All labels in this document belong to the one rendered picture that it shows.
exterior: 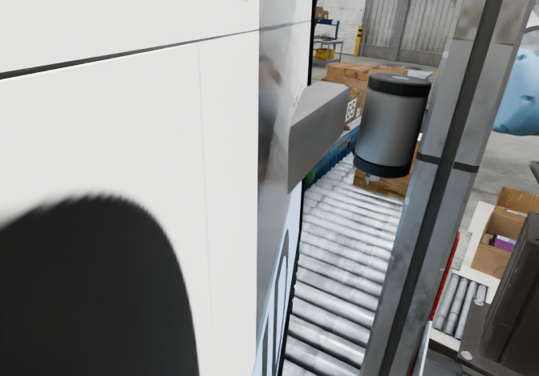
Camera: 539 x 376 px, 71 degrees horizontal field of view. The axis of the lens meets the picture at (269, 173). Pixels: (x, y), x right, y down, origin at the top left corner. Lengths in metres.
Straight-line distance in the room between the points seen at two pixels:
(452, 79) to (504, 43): 0.03
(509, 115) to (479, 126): 0.48
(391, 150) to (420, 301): 0.12
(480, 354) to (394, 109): 0.88
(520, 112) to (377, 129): 0.48
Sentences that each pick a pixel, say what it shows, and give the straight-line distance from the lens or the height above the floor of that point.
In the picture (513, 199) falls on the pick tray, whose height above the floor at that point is 0.80.
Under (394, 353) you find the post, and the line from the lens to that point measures 0.39.
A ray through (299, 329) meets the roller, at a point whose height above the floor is 0.74.
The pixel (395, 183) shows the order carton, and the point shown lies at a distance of 1.73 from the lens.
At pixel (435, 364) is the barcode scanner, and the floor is 1.09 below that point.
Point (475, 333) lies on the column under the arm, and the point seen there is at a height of 0.76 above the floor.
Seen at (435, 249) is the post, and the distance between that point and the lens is 0.31.
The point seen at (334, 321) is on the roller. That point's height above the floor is 0.75.
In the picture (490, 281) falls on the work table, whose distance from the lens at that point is 1.39.
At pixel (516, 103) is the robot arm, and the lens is 0.74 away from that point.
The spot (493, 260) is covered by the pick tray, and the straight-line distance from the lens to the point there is 1.39.
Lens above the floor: 1.45
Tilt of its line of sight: 23 degrees down
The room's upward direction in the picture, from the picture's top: 6 degrees clockwise
